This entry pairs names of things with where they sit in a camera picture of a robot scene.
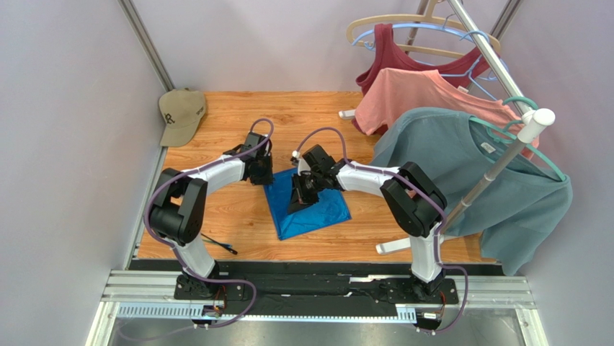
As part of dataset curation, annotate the blue cloth napkin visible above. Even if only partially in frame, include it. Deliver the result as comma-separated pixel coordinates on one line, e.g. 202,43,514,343
264,169,352,241

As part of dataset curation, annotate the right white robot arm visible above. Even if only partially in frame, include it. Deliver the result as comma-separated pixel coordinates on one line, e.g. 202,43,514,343
287,159,447,288

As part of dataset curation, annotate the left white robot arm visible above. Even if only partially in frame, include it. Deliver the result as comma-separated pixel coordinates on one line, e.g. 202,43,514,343
143,148,273,286

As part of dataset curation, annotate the black fork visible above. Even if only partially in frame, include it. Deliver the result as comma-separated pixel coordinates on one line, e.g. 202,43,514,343
200,234,239,255

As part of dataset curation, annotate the beige baseball cap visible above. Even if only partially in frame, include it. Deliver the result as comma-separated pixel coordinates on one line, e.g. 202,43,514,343
159,88,207,147

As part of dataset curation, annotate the salmon pink t-shirt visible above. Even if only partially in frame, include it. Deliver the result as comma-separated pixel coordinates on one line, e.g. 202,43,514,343
352,68,520,136

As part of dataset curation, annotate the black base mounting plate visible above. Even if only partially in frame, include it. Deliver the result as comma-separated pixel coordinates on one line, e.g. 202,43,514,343
129,259,463,317

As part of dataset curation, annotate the maroon tank top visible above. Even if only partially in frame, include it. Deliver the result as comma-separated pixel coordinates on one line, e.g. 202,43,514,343
356,24,489,96

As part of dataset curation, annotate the teal green hanger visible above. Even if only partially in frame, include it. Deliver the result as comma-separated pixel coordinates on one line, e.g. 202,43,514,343
469,96,567,182

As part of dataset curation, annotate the beige wooden hanger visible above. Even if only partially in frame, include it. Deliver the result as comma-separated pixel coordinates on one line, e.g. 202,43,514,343
345,1,472,58

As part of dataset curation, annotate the teal t-shirt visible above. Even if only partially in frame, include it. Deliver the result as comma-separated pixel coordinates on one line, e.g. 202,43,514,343
371,107,573,276

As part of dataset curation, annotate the light blue hanger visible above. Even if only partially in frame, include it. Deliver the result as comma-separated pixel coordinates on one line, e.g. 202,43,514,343
350,24,512,102

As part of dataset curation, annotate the metal clothes rack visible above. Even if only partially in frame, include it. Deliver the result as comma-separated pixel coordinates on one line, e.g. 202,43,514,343
337,0,556,255

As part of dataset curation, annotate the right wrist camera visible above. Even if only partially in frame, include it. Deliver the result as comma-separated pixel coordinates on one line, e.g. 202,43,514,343
290,145,336,175

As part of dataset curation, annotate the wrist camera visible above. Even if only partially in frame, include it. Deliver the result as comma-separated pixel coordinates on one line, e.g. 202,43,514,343
239,132,272,158
290,145,336,175

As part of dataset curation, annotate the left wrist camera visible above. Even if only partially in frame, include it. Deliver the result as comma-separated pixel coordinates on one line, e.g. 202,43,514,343
239,132,272,158

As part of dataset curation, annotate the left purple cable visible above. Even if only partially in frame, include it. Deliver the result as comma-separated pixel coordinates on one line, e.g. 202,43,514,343
117,117,275,337

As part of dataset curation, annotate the aluminium frame rail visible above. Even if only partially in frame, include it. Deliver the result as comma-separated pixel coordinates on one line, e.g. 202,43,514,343
102,270,542,330

